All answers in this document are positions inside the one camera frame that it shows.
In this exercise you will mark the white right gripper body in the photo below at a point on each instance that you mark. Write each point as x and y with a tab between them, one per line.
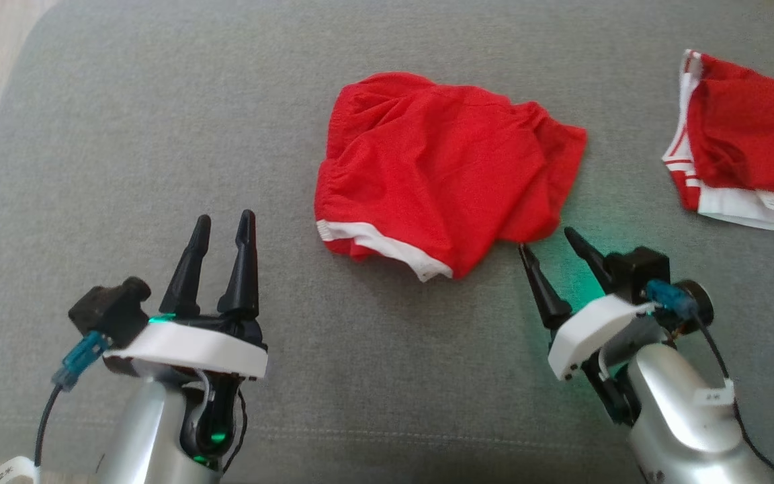
588	329

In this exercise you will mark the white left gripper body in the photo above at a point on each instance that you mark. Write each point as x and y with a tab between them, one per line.
192	346

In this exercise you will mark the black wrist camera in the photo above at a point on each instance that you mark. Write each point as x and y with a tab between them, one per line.
635	269
108	309

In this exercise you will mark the red T-shirt with white sleeves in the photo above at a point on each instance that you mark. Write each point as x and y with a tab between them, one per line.
750	141

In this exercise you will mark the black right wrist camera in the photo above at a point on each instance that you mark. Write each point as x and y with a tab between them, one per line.
635	269

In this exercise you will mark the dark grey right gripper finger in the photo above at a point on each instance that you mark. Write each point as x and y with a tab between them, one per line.
592	262
545	289

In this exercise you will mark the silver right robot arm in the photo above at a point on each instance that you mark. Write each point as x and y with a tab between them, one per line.
676	417

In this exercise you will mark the red shorts with white trim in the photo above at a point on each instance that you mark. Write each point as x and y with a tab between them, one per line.
441	168

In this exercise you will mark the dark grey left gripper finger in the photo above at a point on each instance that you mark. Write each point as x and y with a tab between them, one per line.
244	269
189	269

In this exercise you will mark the large grey fabric sofa ottoman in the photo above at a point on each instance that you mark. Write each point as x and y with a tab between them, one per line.
158	134

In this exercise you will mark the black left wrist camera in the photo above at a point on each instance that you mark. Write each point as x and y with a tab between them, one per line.
108	309

